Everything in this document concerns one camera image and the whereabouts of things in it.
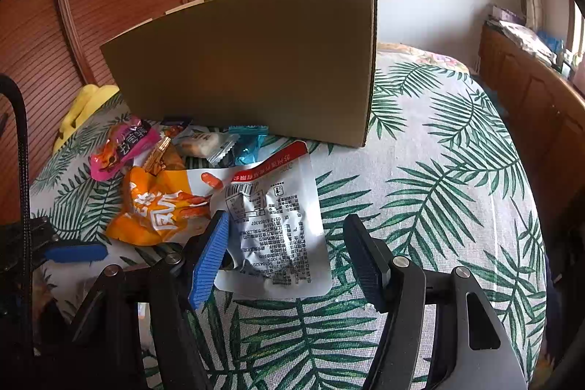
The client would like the teal candy packet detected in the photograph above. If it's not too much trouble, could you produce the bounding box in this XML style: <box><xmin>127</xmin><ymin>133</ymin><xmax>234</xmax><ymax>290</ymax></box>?
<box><xmin>226</xmin><ymin>125</ymin><xmax>270</xmax><ymax>166</ymax></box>

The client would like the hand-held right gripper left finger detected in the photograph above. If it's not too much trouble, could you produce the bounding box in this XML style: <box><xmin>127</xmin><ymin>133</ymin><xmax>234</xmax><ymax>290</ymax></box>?
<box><xmin>40</xmin><ymin>211</ymin><xmax>230</xmax><ymax>390</ymax></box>

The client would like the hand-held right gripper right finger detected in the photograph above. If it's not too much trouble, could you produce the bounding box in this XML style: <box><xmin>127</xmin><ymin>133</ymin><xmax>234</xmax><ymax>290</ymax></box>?
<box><xmin>343</xmin><ymin>214</ymin><xmax>528</xmax><ymax>390</ymax></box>

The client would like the copper foil snack packet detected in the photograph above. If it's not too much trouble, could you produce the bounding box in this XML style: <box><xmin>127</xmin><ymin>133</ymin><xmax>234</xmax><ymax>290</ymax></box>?
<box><xmin>144</xmin><ymin>137</ymin><xmax>186</xmax><ymax>174</ymax></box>

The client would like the leaf print bed blanket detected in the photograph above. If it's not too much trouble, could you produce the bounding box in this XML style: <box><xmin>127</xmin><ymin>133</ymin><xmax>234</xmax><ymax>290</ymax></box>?
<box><xmin>30</xmin><ymin>43</ymin><xmax>547</xmax><ymax>390</ymax></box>

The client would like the wooden sideboard cabinet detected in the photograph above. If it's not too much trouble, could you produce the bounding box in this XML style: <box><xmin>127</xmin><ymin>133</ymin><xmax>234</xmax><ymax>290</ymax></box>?
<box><xmin>478</xmin><ymin>22</ymin><xmax>585</xmax><ymax>245</ymax></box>

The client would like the white pastry snack packet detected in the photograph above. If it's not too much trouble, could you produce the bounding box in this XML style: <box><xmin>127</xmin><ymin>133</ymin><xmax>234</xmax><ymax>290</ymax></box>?
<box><xmin>174</xmin><ymin>129</ymin><xmax>241</xmax><ymax>164</ymax></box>

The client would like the yellow plush toy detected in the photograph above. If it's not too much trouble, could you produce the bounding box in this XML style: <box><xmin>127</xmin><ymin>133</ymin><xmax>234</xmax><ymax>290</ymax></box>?
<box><xmin>52</xmin><ymin>84</ymin><xmax>120</xmax><ymax>153</ymax></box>

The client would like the brown cardboard box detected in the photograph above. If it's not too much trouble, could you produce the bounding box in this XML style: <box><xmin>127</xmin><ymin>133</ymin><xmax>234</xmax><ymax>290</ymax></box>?
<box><xmin>101</xmin><ymin>0</ymin><xmax>379</xmax><ymax>148</ymax></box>

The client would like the pile of papers and packets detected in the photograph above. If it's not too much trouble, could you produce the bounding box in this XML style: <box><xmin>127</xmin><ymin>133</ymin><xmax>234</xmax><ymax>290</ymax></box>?
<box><xmin>487</xmin><ymin>4</ymin><xmax>585</xmax><ymax>80</ymax></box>

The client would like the pink snack packet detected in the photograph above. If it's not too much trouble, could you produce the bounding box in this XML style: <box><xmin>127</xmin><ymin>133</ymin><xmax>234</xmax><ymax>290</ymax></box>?
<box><xmin>89</xmin><ymin>116</ymin><xmax>163</xmax><ymax>182</ymax></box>

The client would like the silver snack packet red band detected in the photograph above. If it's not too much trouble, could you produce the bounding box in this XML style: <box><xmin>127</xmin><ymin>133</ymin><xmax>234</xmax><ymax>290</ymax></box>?
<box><xmin>212</xmin><ymin>141</ymin><xmax>333</xmax><ymax>298</ymax></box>

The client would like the dark purple snack packet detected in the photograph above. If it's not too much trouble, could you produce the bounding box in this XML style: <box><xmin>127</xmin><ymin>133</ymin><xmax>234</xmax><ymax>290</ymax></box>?
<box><xmin>160</xmin><ymin>117</ymin><xmax>193</xmax><ymax>137</ymax></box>

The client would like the orange and white snack packet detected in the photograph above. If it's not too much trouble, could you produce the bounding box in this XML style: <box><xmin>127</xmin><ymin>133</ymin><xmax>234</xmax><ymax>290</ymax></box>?
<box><xmin>105</xmin><ymin>165</ymin><xmax>238</xmax><ymax>245</ymax></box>

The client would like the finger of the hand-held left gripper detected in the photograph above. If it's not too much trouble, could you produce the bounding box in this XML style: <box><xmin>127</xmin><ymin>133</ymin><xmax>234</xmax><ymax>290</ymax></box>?
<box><xmin>45</xmin><ymin>239</ymin><xmax>109</xmax><ymax>264</ymax></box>

